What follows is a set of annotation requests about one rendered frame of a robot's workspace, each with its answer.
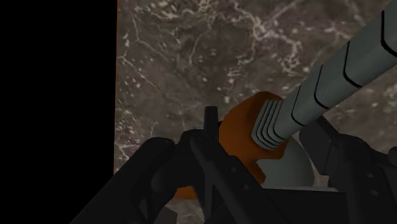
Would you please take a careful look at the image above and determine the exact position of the grey and orange pizza cutter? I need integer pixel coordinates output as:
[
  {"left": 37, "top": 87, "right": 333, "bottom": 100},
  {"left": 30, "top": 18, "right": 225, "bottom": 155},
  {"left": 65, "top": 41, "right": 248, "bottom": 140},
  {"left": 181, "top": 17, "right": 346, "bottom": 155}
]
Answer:
[{"left": 172, "top": 0, "right": 397, "bottom": 200}]

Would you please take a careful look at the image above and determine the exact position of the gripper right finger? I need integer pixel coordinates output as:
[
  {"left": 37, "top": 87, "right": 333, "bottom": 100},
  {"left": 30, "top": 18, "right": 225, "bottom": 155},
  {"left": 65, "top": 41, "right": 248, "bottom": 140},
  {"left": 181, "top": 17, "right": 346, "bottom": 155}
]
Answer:
[{"left": 298, "top": 116, "right": 397, "bottom": 224}]

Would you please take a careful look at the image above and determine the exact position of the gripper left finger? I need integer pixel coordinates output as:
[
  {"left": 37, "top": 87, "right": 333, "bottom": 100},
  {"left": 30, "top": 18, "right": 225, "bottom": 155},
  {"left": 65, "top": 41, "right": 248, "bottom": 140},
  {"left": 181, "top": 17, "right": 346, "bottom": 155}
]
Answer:
[{"left": 70, "top": 106, "right": 274, "bottom": 224}]

